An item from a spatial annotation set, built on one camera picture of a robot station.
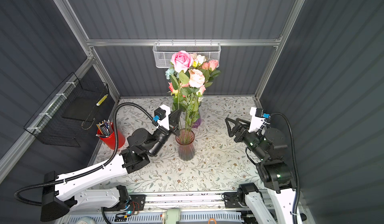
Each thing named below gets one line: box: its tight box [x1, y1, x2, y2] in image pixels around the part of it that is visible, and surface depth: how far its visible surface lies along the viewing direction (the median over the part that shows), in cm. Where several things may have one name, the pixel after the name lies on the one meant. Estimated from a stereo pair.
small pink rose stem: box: [171, 50, 194, 143], surface depth 40 cm
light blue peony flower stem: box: [165, 67, 175, 80], surface depth 82 cm
